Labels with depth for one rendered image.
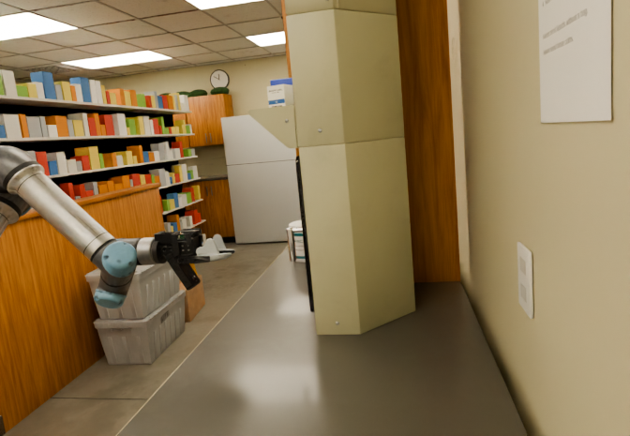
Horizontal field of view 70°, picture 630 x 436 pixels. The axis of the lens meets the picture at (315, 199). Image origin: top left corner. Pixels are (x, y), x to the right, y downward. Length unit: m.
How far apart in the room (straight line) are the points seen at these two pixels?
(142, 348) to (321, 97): 2.63
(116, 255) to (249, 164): 5.18
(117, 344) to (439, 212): 2.58
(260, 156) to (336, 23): 5.19
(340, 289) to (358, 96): 0.47
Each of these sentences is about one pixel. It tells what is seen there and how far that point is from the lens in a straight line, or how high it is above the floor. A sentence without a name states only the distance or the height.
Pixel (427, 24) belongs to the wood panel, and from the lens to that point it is 1.45.
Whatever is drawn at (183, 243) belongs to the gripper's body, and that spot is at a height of 1.19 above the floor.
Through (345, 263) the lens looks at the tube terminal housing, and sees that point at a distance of 1.10.
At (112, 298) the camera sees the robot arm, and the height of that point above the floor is 1.08.
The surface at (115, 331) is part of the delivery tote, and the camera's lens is 3.43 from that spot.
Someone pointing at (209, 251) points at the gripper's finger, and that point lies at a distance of 1.21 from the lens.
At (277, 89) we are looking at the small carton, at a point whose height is 1.56.
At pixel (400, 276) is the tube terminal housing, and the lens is 1.21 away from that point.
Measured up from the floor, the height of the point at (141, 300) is 0.46.
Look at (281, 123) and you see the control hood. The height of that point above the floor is 1.47.
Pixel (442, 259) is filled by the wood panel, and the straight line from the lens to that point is 1.48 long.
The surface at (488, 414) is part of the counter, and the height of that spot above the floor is 0.94.
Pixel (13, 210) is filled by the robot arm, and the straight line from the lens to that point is 1.39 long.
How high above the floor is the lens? 1.43
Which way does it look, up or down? 8 degrees down
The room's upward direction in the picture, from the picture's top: 5 degrees counter-clockwise
